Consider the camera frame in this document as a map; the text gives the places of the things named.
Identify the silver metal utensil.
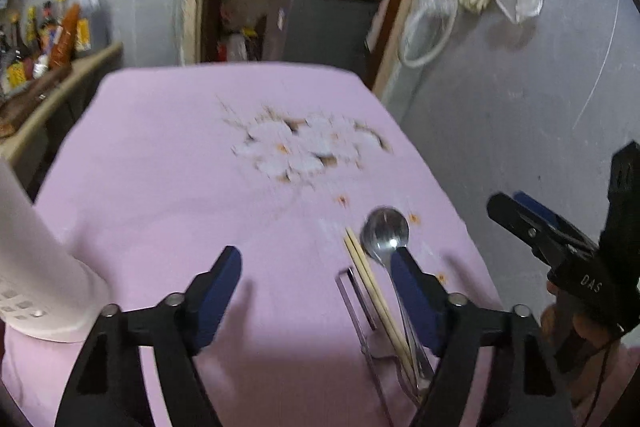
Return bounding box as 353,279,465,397
335,268,396,427

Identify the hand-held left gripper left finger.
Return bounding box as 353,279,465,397
54,245,243,427

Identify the plastic bag on floor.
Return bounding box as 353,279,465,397
220,29,261,62

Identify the dark yellow-cap sauce bottle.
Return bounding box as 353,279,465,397
24,7,42,58

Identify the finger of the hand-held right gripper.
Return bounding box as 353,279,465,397
512,191,598,250
486,193,598,269

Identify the person's right forearm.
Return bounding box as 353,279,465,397
570,339,640,427

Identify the brown wooden cutting board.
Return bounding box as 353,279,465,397
0,64,71,138

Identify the wooden chopstick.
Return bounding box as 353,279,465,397
344,229,413,380
346,227,420,383

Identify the silver metal spoon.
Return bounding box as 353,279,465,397
361,206,436,383

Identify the dark red-cap sauce bottle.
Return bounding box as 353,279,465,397
41,2,58,55

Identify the white plastic utensil caddy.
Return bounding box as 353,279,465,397
0,157,112,345

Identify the grey cabinet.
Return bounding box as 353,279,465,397
265,0,386,62

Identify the orange seasoning packet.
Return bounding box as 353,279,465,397
48,4,81,68

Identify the dark pump sauce bottle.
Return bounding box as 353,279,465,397
5,14,28,95

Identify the white hose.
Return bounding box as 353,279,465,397
400,0,466,68

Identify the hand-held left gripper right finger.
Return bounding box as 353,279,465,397
390,247,576,427

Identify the pink floral tablecloth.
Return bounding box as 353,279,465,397
0,62,506,427

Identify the person's right hand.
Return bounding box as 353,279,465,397
540,279,623,413

